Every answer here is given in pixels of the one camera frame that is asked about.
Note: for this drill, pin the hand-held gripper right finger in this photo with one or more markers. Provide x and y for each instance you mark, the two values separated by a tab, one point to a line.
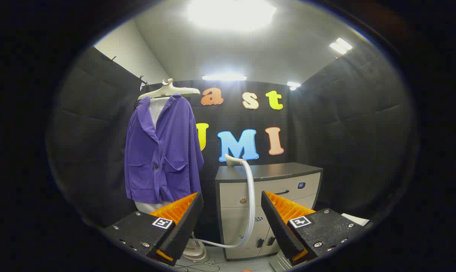
279	226

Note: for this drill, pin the rectangular ceiling light panel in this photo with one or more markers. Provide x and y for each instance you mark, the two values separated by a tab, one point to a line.
224	77

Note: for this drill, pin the small ceiling light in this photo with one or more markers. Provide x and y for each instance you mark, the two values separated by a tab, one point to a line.
293	85

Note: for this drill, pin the grey cabinet with dark top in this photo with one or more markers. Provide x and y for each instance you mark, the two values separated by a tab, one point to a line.
231	226

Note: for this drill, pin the white garment steamer base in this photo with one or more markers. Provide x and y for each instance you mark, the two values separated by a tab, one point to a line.
195	251

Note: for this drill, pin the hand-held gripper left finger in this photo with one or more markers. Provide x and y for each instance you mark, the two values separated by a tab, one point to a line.
182	226

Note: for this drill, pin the large round ceiling light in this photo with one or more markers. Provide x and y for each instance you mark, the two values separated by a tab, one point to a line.
231	13

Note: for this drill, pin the white plastic clothes hanger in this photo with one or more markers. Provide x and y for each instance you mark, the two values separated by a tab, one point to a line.
171	90

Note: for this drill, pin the square ceiling light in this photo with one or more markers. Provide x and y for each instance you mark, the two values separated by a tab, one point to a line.
340	46

